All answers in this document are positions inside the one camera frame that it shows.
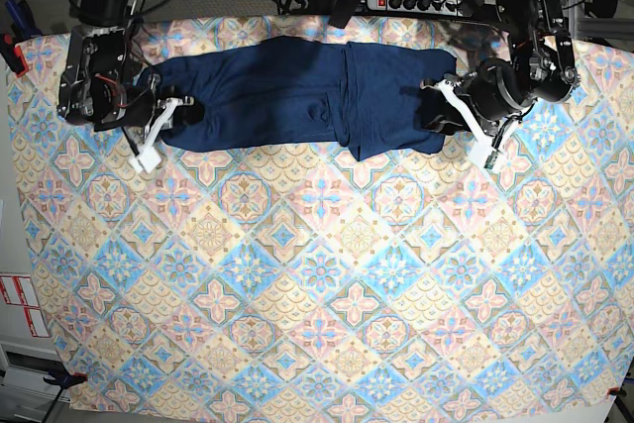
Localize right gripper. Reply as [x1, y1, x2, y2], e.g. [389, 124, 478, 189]
[56, 31, 204, 173]

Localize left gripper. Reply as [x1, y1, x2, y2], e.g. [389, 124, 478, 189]
[418, 57, 578, 169]

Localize blue long-sleeve shirt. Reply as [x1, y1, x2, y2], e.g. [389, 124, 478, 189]
[153, 37, 457, 161]

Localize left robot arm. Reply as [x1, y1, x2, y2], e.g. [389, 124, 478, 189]
[420, 0, 579, 171]

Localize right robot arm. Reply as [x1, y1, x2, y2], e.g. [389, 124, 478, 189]
[56, 0, 204, 173]

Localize red-black clamp top left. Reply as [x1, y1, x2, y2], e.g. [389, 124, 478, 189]
[0, 34, 29, 77]

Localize white power strip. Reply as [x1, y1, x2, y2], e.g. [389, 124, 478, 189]
[365, 0, 473, 17]

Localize blue clamp top left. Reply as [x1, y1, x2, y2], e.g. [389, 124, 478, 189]
[5, 0, 42, 42]

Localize red-white labels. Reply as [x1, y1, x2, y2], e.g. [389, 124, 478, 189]
[1, 273, 51, 339]

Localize patterned tile tablecloth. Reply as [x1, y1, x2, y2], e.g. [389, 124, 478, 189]
[7, 35, 633, 422]

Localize clamp bottom left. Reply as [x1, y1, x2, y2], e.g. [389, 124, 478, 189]
[43, 370, 87, 390]

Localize clamp bottom right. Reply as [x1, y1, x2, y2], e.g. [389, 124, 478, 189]
[607, 387, 627, 398]

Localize aluminium frame right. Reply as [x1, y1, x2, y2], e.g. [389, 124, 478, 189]
[562, 0, 633, 53]

